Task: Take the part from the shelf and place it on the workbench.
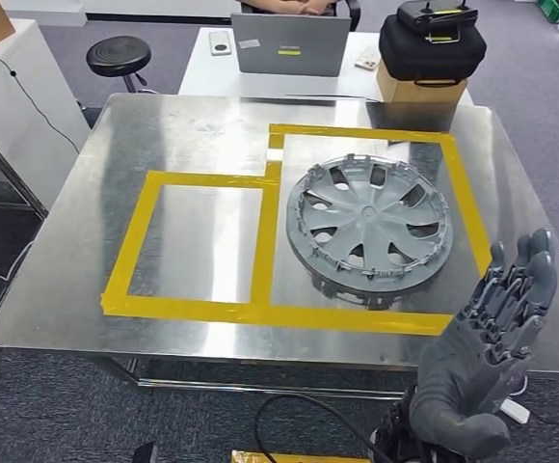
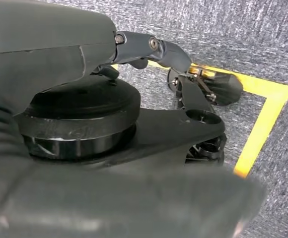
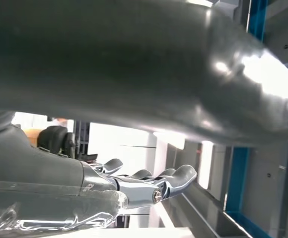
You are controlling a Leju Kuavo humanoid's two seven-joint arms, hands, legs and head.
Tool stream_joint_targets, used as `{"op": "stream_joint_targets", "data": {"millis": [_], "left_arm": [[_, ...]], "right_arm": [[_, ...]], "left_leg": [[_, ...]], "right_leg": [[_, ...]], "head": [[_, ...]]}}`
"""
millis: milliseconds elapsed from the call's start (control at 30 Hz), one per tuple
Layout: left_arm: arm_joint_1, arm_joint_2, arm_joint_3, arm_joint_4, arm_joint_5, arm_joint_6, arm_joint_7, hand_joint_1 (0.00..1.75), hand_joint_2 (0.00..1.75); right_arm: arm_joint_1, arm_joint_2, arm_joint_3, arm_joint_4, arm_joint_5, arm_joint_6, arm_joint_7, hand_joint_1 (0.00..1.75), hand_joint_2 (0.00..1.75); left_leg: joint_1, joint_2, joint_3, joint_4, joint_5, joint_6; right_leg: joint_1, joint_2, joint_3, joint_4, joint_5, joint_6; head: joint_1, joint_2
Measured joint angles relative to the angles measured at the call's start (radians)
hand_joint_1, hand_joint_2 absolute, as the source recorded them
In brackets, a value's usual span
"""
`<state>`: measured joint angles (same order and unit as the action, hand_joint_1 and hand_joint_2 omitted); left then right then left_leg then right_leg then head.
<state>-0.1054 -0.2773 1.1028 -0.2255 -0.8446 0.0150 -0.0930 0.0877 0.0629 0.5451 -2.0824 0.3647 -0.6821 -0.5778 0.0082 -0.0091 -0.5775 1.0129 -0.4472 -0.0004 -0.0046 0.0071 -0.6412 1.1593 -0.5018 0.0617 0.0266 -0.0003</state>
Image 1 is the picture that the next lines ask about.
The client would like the white wall counter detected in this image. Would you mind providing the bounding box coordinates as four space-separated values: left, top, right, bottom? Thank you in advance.
0 0 241 27

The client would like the white power strip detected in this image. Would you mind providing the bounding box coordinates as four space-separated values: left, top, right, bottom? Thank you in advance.
501 396 531 424

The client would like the yellow floor tape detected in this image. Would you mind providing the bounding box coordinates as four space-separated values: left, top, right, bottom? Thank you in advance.
231 449 372 463

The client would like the black round stool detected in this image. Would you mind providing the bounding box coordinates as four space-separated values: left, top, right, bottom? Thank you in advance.
85 35 157 95

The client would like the person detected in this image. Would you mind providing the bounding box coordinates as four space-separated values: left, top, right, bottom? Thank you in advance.
247 0 336 17

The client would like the white phone with camera ring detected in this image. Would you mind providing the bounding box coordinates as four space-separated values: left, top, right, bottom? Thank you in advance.
208 30 232 57

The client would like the grey laptop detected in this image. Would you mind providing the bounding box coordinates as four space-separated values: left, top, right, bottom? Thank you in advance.
231 13 351 78

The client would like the white cabinet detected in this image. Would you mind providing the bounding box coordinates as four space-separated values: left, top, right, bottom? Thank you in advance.
0 18 92 212

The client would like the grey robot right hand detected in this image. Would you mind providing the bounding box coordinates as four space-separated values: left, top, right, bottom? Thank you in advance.
420 228 559 461

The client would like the steel side table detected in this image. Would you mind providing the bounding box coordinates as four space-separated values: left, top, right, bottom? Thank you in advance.
0 86 49 222

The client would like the grey plastic wheel hubcap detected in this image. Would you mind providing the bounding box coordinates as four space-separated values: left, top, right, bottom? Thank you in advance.
285 152 454 312

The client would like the yellow workbench tape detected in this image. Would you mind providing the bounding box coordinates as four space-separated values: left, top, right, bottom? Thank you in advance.
100 123 492 337

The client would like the small black carry case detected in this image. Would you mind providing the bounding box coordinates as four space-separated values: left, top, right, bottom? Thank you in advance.
396 0 479 35

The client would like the black robot left foot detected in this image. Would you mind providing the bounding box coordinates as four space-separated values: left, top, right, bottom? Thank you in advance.
132 442 158 463

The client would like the white floor cable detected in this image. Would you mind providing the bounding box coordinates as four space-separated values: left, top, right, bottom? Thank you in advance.
0 241 34 283

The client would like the thin black cabinet cable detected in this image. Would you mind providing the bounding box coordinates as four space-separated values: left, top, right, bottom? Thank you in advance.
0 52 80 154

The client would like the white office desk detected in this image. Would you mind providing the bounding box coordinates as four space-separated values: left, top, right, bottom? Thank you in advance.
177 26 473 107

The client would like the steel workbench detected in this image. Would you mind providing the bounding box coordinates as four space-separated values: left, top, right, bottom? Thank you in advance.
0 92 559 402

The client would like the large black carry case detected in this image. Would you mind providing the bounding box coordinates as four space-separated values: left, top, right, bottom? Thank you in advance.
378 14 487 88

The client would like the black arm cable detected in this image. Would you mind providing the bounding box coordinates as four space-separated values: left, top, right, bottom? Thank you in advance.
253 393 382 463

